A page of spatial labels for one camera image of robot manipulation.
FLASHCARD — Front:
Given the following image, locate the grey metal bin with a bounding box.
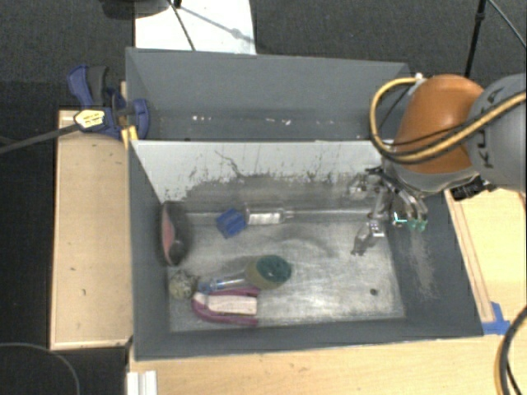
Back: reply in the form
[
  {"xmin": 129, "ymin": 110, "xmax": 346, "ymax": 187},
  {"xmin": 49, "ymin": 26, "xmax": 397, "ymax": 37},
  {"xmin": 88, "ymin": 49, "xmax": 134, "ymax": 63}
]
[{"xmin": 124, "ymin": 47, "xmax": 485, "ymax": 362}]

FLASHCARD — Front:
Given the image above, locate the purple and white pouch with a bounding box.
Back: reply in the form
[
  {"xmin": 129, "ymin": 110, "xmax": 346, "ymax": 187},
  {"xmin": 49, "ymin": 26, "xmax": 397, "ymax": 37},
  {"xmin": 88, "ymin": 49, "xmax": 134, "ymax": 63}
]
[{"xmin": 190, "ymin": 286, "xmax": 262, "ymax": 328}]

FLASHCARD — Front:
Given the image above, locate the green and yellow round sponge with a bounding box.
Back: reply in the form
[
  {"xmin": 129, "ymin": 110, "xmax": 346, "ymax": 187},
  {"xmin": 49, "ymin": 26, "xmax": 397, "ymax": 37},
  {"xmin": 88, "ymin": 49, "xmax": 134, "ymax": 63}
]
[{"xmin": 245, "ymin": 253, "xmax": 293, "ymax": 291}]

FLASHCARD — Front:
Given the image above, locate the speckled grey ball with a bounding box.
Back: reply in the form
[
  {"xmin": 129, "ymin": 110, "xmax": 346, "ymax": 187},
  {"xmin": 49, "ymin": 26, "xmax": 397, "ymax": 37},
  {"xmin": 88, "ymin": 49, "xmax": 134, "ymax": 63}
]
[{"xmin": 168, "ymin": 269, "xmax": 199, "ymax": 301}]

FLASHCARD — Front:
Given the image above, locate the dark cup with pink inside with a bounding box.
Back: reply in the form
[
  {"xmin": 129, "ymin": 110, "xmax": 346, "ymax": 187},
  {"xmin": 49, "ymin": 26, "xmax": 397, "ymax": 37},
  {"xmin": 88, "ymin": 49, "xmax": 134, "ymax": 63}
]
[{"xmin": 157, "ymin": 200, "xmax": 194, "ymax": 267}]

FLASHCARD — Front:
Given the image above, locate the black cylinder on white bracket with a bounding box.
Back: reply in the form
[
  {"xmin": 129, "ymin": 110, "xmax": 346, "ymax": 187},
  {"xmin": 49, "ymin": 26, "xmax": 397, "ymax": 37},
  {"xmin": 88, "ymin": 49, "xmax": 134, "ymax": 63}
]
[{"xmin": 449, "ymin": 175, "xmax": 497, "ymax": 201}]

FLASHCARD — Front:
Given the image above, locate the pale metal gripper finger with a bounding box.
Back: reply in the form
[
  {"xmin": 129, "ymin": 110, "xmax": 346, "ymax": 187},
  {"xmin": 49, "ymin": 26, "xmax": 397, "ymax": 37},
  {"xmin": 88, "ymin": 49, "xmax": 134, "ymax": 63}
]
[
  {"xmin": 363, "ymin": 219, "xmax": 389, "ymax": 249},
  {"xmin": 350, "ymin": 225, "xmax": 371, "ymax": 258}
]

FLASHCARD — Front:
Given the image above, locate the clear pen with blue end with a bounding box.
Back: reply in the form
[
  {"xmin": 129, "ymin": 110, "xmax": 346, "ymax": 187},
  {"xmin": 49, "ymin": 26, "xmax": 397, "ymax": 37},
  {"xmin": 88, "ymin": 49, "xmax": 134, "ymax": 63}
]
[{"xmin": 196, "ymin": 276, "xmax": 249, "ymax": 293}]

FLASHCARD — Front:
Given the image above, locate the pale wood flat board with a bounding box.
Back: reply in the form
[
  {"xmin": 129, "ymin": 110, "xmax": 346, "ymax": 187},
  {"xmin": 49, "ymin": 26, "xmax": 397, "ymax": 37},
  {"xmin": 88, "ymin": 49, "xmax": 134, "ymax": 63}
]
[{"xmin": 49, "ymin": 109, "xmax": 135, "ymax": 351}]

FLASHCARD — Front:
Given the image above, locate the clear bottle with blue cap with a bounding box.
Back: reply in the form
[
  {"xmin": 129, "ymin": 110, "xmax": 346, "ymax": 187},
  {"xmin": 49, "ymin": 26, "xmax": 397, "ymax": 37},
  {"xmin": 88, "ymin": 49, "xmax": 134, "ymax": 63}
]
[{"xmin": 216, "ymin": 205, "xmax": 296, "ymax": 239}]

